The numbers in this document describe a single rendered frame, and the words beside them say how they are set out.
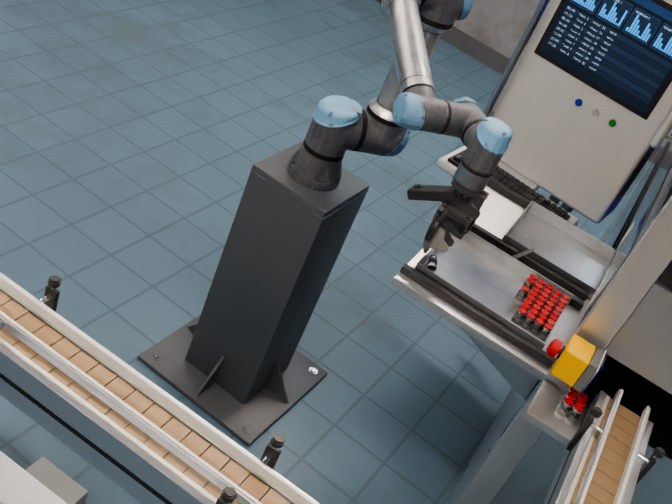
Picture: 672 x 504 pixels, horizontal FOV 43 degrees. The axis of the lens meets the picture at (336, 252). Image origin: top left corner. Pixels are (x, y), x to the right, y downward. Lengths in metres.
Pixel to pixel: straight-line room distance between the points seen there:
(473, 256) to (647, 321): 0.54
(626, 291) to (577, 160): 1.06
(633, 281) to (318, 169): 0.92
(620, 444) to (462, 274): 0.56
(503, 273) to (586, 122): 0.75
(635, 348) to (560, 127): 1.11
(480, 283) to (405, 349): 1.17
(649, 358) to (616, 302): 0.14
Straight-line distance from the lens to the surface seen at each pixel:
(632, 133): 2.72
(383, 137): 2.29
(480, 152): 1.85
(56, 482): 1.77
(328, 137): 2.25
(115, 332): 2.84
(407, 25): 1.99
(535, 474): 2.09
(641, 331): 1.82
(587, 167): 2.78
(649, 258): 1.75
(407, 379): 3.10
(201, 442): 1.38
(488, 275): 2.13
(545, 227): 2.47
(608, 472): 1.74
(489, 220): 2.36
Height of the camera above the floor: 1.98
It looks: 34 degrees down
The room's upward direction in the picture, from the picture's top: 24 degrees clockwise
